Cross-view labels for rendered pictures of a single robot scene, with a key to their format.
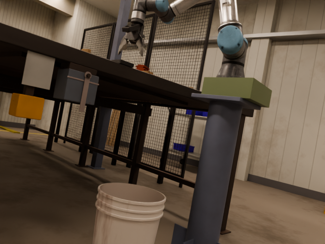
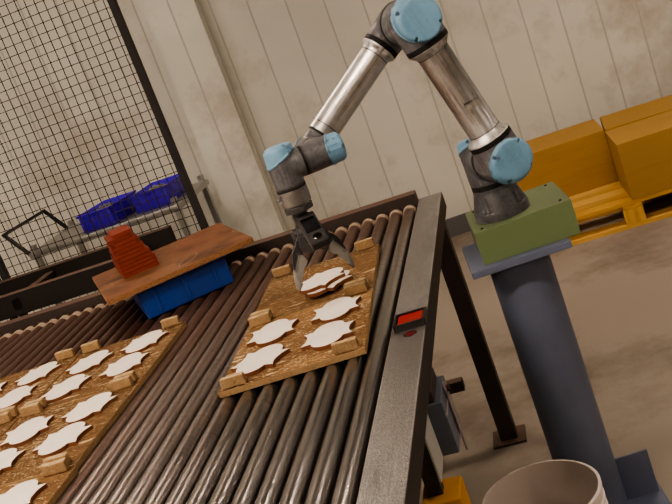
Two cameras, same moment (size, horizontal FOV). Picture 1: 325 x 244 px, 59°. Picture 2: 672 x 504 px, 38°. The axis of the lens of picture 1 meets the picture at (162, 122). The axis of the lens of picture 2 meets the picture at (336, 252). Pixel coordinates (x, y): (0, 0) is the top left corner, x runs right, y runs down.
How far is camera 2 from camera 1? 1.77 m
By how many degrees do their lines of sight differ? 35
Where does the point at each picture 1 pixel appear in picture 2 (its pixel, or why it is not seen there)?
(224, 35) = (505, 161)
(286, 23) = not seen: outside the picture
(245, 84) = (562, 214)
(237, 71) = (516, 192)
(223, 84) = (521, 231)
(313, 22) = not seen: outside the picture
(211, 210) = (594, 424)
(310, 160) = (411, 163)
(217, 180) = (580, 377)
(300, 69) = not seen: outside the picture
